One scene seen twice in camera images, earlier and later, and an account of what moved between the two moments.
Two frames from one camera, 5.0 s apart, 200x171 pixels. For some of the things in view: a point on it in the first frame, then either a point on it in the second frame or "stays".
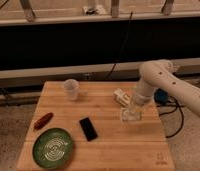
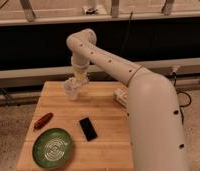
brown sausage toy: [41, 123] stays
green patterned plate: [53, 148] stays
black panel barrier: [27, 46] stays
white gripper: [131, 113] to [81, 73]
